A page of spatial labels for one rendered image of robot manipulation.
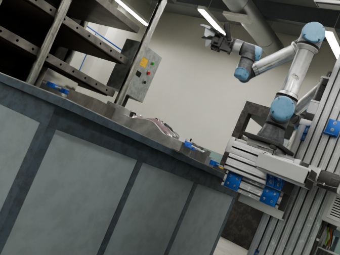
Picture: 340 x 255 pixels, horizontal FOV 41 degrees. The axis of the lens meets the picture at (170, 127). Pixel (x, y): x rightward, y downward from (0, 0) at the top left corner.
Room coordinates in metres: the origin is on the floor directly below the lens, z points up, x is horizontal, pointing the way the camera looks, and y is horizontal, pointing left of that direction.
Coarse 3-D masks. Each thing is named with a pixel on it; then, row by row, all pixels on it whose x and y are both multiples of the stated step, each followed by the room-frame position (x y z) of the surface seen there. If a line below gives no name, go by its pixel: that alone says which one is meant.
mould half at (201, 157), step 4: (168, 128) 3.00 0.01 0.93; (176, 132) 3.09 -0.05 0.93; (172, 136) 2.79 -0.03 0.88; (200, 148) 2.80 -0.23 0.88; (192, 152) 2.74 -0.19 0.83; (196, 152) 2.78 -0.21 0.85; (200, 152) 2.82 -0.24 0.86; (204, 152) 2.86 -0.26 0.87; (208, 152) 2.90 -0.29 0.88; (192, 156) 2.76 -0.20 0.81; (196, 156) 2.80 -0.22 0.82; (200, 156) 2.83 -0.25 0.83; (204, 156) 2.87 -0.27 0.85; (208, 156) 2.91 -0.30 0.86; (200, 160) 2.85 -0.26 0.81; (204, 160) 2.89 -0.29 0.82
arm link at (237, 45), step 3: (237, 39) 2.36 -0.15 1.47; (234, 42) 2.36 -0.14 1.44; (237, 42) 2.35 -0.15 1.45; (240, 42) 2.35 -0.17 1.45; (234, 45) 2.35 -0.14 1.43; (237, 45) 2.34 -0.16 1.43; (240, 45) 2.34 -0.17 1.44; (234, 48) 2.35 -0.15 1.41; (237, 48) 2.35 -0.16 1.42; (234, 51) 2.37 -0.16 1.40; (237, 51) 2.36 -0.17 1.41
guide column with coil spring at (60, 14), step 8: (64, 0) 2.60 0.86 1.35; (64, 8) 2.61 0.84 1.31; (56, 16) 2.60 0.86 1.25; (64, 16) 2.63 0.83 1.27; (56, 24) 2.60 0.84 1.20; (48, 32) 2.61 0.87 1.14; (56, 32) 2.62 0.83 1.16; (48, 40) 2.60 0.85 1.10; (40, 48) 2.61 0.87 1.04; (48, 48) 2.61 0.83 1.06; (40, 56) 2.60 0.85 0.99; (32, 64) 2.61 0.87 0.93; (40, 64) 2.61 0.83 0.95; (32, 72) 2.60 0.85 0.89; (32, 80) 2.61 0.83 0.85
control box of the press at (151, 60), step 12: (132, 48) 3.39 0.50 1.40; (144, 60) 3.45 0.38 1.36; (156, 60) 3.56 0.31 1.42; (120, 72) 3.40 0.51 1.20; (144, 72) 3.50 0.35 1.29; (108, 84) 3.44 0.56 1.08; (120, 84) 3.37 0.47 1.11; (132, 84) 3.44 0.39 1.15; (144, 84) 3.55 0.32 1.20; (132, 96) 3.48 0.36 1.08; (144, 96) 3.59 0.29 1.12
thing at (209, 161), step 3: (207, 156) 2.85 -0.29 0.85; (207, 159) 2.84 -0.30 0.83; (210, 159) 2.83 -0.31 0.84; (213, 159) 2.84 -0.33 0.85; (204, 162) 2.85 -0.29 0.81; (207, 162) 2.83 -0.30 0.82; (210, 162) 2.82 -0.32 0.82; (213, 162) 2.81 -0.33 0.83; (216, 162) 2.81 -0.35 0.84; (210, 165) 2.84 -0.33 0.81; (213, 165) 2.86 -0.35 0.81; (216, 165) 2.81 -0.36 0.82; (219, 165) 2.79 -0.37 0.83
